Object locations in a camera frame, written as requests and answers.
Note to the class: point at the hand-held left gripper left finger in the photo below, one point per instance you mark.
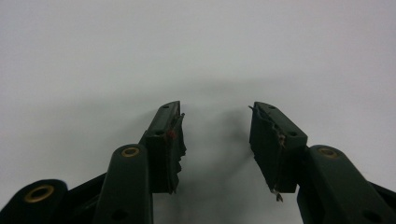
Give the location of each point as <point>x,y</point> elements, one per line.
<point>163,146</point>

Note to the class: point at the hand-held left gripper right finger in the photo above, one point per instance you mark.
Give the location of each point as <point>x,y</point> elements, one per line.
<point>271,140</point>

